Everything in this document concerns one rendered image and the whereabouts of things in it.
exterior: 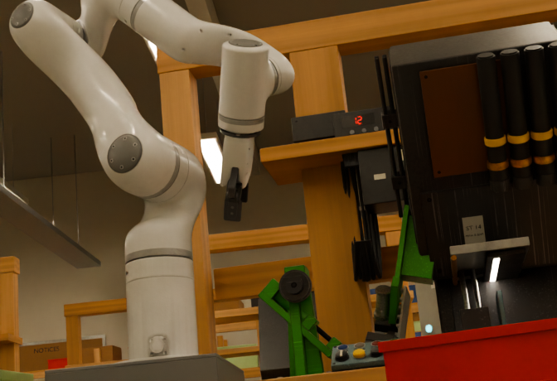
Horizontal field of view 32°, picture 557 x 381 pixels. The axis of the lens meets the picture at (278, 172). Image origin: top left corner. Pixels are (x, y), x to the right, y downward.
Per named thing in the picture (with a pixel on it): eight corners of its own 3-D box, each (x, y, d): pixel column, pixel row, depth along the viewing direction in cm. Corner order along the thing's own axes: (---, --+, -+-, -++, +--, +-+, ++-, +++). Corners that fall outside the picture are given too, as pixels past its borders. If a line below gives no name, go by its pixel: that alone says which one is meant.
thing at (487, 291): (580, 358, 223) (554, 214, 233) (447, 373, 228) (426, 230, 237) (572, 364, 241) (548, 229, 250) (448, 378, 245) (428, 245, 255)
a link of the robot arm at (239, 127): (223, 103, 183) (222, 118, 184) (215, 118, 175) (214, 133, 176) (267, 108, 183) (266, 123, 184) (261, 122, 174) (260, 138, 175)
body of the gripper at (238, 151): (225, 113, 184) (221, 169, 188) (215, 130, 175) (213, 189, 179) (264, 118, 184) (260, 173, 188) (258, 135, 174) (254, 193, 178)
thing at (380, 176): (429, 195, 250) (421, 140, 254) (363, 204, 252) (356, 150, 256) (431, 207, 261) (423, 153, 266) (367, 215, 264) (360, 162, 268)
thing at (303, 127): (347, 133, 262) (345, 108, 264) (293, 142, 264) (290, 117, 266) (351, 141, 269) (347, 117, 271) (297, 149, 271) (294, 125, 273)
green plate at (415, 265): (428, 300, 216) (440, 208, 221) (391, 295, 218) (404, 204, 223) (430, 307, 227) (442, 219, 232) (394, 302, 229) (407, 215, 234)
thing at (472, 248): (530, 250, 198) (528, 236, 199) (451, 261, 200) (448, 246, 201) (520, 281, 235) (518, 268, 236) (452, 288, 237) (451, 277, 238)
